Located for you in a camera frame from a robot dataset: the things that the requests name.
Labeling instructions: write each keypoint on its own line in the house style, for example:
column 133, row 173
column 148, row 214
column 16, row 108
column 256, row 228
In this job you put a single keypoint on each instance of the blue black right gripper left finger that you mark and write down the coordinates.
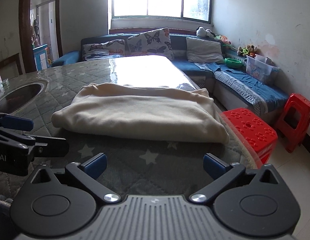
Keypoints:
column 84, row 176

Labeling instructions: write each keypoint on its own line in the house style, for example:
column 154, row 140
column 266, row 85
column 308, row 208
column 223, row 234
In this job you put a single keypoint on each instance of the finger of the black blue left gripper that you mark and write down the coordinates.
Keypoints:
column 14, row 122

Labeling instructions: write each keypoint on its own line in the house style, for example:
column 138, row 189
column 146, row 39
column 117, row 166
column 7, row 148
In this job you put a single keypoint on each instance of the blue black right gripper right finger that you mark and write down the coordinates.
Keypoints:
column 224, row 175

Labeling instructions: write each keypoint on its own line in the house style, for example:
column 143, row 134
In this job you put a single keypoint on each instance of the cream sweater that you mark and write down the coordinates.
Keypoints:
column 159, row 114

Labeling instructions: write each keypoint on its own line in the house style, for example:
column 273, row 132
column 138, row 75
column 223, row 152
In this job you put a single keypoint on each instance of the red plastic stool near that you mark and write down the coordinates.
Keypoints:
column 257, row 136

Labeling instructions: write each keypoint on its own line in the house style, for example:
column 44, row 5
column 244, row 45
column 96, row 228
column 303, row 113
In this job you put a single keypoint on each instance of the red plastic stool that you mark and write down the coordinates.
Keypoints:
column 257, row 136
column 294, row 121

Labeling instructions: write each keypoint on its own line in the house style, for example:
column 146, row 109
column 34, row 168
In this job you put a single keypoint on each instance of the dark wooden display cabinet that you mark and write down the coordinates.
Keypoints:
column 10, row 67

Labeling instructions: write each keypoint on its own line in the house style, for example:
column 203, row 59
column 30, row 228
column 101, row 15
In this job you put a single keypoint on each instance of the blue white small cabinet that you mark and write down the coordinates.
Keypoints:
column 41, row 57

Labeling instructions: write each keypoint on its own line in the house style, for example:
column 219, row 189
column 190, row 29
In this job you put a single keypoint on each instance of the red plastic stool far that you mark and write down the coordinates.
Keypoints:
column 294, row 121

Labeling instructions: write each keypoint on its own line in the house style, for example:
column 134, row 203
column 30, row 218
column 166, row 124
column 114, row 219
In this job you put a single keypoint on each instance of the blue corner sofa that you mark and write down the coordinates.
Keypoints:
column 234, row 88

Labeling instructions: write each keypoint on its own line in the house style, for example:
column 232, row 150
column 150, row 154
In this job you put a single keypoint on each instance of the butterfly pillow left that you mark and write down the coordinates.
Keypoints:
column 107, row 50

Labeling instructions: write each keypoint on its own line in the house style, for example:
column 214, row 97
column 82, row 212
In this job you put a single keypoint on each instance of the butterfly pillow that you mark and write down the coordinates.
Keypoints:
column 155, row 42
column 107, row 50

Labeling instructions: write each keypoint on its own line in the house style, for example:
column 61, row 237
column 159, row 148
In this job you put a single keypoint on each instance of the green plastic bowl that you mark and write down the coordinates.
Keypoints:
column 233, row 63

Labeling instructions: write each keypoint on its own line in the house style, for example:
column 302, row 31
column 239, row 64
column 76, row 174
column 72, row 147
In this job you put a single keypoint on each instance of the clear plastic storage box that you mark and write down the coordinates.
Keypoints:
column 261, row 71

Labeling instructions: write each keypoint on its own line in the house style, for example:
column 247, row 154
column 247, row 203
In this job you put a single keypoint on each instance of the grey plain cushion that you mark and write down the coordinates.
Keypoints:
column 203, row 51

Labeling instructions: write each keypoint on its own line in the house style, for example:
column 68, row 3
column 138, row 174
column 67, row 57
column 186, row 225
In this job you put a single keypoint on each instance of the brown plush toy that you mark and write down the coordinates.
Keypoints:
column 249, row 50

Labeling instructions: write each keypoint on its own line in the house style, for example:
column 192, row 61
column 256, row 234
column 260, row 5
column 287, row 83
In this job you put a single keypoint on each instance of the panda plush toy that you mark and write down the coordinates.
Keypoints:
column 201, row 32

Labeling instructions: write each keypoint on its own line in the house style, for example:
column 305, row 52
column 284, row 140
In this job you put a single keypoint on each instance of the butterfly pillow right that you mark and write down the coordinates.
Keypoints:
column 155, row 42

